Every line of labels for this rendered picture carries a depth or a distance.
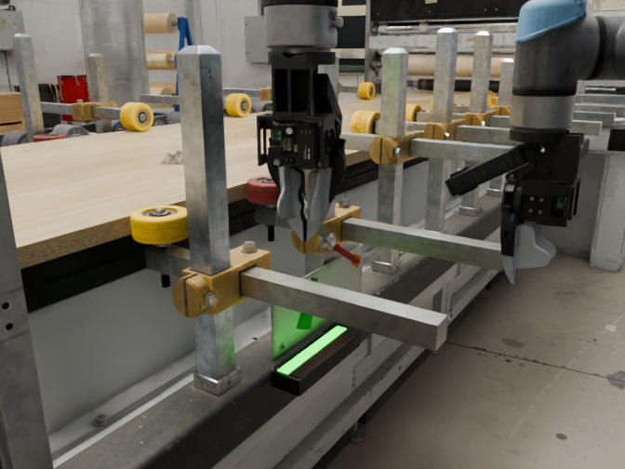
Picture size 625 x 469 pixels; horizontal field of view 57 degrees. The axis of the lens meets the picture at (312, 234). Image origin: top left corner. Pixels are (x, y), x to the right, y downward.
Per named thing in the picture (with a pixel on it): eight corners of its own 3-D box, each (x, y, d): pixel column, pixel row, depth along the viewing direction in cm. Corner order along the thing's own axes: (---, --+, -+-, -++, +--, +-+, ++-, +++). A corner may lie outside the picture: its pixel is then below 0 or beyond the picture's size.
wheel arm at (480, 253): (507, 270, 81) (511, 241, 80) (500, 277, 79) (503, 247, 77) (266, 222, 104) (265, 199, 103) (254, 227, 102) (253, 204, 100)
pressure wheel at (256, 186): (302, 238, 103) (301, 176, 100) (275, 250, 97) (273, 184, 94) (267, 231, 108) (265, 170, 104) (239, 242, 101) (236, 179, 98)
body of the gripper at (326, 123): (255, 172, 60) (251, 51, 56) (278, 158, 68) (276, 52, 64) (326, 176, 58) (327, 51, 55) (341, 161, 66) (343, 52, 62)
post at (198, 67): (237, 417, 78) (220, 46, 63) (220, 431, 75) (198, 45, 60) (219, 408, 79) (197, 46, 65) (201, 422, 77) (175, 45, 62)
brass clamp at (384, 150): (424, 155, 114) (426, 130, 113) (395, 167, 103) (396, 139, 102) (396, 153, 117) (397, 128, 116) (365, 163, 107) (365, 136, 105)
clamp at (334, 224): (361, 234, 98) (361, 207, 96) (317, 258, 87) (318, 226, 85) (332, 230, 100) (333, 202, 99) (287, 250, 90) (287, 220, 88)
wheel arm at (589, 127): (600, 134, 138) (603, 119, 137) (598, 136, 135) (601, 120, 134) (409, 121, 164) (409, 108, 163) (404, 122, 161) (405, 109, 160)
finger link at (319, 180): (295, 252, 63) (294, 170, 61) (308, 236, 69) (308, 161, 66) (323, 255, 63) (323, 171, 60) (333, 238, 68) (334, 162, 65)
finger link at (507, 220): (510, 260, 74) (515, 194, 72) (498, 258, 75) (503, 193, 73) (519, 249, 78) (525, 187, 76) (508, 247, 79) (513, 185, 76)
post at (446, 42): (443, 242, 136) (458, 28, 121) (437, 246, 133) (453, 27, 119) (429, 239, 138) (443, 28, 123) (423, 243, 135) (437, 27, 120)
